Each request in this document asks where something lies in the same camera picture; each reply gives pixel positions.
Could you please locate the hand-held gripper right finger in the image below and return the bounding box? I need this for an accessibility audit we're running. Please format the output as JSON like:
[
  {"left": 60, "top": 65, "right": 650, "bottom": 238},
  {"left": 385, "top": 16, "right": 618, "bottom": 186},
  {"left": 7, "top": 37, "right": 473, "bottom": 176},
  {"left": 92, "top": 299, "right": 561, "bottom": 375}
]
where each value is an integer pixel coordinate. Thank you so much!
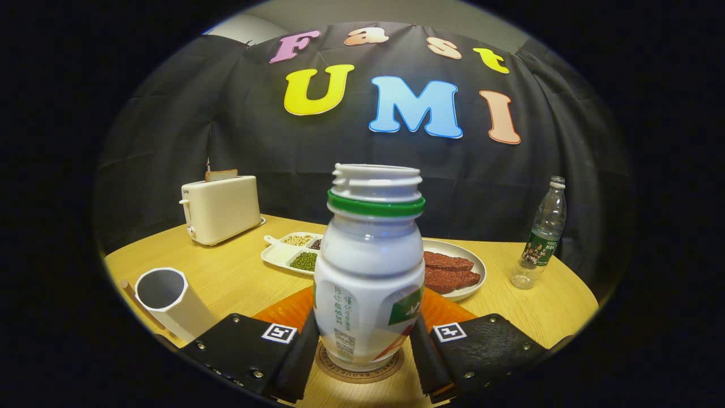
[{"left": 409, "top": 289, "right": 553, "bottom": 404}]

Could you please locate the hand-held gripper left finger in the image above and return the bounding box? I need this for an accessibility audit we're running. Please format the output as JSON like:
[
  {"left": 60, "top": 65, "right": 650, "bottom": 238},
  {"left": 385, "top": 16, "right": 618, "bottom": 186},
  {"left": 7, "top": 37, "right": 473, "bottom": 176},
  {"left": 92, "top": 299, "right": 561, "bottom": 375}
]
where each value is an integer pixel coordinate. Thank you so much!
[{"left": 180, "top": 286, "right": 321, "bottom": 404}]

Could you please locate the round wooden coaster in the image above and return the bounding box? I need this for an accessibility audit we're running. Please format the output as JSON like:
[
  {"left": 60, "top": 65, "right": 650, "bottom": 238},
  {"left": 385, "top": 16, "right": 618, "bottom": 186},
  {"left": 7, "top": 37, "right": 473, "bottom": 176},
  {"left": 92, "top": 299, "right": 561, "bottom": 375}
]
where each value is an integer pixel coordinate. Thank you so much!
[{"left": 315, "top": 339, "right": 406, "bottom": 384}]

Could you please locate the white juice bottle green ring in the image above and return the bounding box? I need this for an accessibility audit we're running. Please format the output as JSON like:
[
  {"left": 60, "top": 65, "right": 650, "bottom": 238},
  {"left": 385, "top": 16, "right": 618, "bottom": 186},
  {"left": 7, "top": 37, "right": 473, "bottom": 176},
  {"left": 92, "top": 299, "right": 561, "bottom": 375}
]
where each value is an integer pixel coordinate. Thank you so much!
[{"left": 313, "top": 164, "right": 426, "bottom": 372}]

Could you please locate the white cup wooden handle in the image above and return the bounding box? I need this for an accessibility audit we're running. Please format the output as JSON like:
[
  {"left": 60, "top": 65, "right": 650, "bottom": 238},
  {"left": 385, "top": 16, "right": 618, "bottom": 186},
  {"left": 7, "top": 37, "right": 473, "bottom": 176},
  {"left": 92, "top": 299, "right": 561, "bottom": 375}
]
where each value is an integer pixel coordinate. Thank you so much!
[{"left": 120, "top": 267, "right": 219, "bottom": 342}]

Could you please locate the clear plastic water bottle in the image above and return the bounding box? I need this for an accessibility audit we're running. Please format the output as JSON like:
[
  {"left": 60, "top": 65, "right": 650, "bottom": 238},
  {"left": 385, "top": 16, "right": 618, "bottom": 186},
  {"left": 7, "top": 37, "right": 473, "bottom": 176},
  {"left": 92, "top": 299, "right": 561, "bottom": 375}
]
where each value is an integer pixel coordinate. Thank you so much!
[{"left": 510, "top": 176, "right": 567, "bottom": 290}]

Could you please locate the red meat slice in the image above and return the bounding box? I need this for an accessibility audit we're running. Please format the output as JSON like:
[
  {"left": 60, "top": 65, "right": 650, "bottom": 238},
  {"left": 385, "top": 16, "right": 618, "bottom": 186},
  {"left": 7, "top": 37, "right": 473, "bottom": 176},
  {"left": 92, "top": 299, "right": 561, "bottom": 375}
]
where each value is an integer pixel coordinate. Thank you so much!
[
  {"left": 424, "top": 251, "right": 475, "bottom": 271},
  {"left": 425, "top": 267, "right": 481, "bottom": 294}
]

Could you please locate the wooden table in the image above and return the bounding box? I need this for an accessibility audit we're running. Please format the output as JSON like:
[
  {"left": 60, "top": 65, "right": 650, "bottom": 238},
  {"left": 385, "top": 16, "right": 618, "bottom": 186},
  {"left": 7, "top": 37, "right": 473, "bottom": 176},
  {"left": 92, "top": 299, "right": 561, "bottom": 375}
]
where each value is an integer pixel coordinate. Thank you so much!
[{"left": 104, "top": 214, "right": 600, "bottom": 408}]

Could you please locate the white divided bean dish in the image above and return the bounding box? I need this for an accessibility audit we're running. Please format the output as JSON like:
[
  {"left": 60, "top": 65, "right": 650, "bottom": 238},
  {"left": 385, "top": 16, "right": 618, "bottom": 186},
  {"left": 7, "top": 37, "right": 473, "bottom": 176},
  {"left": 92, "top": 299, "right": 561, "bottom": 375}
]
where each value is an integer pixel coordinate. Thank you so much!
[{"left": 261, "top": 231, "right": 323, "bottom": 276}]

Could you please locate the white round plate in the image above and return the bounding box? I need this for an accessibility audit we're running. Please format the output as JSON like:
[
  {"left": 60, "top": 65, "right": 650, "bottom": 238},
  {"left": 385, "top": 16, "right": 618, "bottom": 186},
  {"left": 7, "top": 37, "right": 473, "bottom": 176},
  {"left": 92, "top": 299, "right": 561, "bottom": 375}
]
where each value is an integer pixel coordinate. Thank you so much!
[{"left": 422, "top": 239, "right": 487, "bottom": 302}]

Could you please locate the cream toaster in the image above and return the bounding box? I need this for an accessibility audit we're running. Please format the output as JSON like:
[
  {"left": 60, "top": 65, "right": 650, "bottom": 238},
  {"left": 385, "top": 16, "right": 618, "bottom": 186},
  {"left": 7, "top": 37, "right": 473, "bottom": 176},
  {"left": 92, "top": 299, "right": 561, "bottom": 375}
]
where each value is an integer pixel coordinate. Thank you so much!
[{"left": 179, "top": 175, "right": 266, "bottom": 247}]

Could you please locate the black backdrop cloth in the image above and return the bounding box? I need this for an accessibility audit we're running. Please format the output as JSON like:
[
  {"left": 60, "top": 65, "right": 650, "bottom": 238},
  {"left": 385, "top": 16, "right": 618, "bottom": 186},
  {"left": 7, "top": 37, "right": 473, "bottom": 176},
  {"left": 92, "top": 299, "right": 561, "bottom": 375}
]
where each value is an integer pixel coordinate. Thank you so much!
[{"left": 93, "top": 22, "right": 632, "bottom": 284}]

